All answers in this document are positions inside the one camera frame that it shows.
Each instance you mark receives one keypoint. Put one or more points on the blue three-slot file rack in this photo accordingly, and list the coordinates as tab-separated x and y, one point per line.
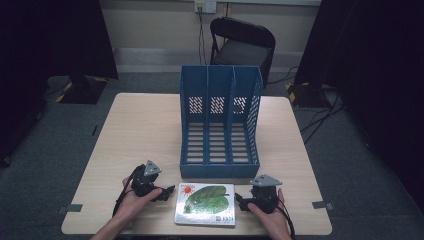
218	133

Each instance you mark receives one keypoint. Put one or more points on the picture book with green leaf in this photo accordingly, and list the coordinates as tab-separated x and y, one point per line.
206	204

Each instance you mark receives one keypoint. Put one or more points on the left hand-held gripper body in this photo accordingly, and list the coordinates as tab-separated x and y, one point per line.
143	185

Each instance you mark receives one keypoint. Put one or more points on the black stand base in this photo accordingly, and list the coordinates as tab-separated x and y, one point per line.
306	95
83	90

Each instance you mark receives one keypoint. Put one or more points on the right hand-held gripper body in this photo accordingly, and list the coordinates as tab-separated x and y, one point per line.
265	196

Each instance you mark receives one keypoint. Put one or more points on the person's right hand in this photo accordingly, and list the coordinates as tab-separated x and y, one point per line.
271	221

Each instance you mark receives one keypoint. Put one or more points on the black folding chair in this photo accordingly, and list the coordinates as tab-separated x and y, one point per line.
245	50

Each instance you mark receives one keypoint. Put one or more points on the grey tape strip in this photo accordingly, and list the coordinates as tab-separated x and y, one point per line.
70	208
322	205

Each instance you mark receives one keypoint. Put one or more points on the black curtain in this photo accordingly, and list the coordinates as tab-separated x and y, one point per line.
50	36
376	66

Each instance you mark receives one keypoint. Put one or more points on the white wall socket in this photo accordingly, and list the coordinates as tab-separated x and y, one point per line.
205	6

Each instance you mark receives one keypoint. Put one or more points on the person's left hand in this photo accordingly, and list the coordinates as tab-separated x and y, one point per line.
133	203

